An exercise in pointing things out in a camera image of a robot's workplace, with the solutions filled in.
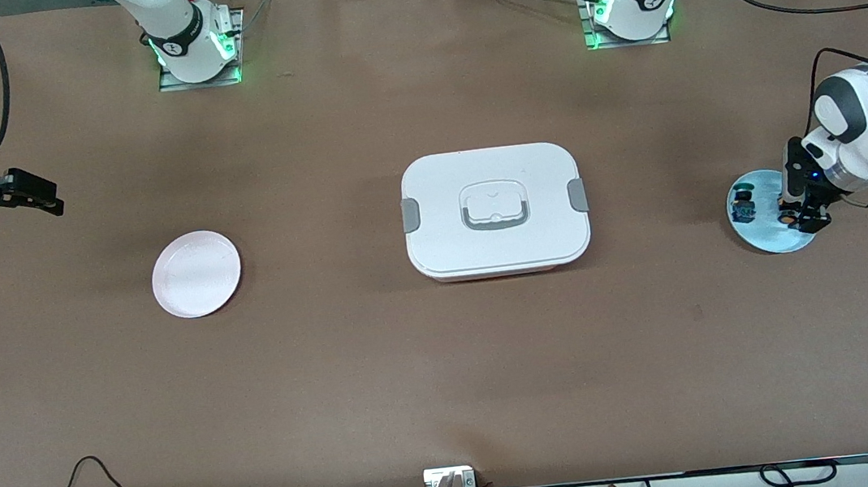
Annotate white lunch box grey latches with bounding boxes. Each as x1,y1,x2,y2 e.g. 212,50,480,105
395,137,596,289

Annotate blue switch with green button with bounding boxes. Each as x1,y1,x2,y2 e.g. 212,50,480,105
728,180,761,225

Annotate pale pink round plate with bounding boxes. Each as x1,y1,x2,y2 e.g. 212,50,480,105
146,226,248,323

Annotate small white box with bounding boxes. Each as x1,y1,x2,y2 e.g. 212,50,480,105
422,463,479,487

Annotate light blue round plate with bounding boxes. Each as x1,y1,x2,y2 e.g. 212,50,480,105
723,164,822,259

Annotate orange push button switch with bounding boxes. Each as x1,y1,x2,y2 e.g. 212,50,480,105
774,188,802,228

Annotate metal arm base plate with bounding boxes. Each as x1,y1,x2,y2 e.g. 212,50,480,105
151,7,253,94
578,0,673,53

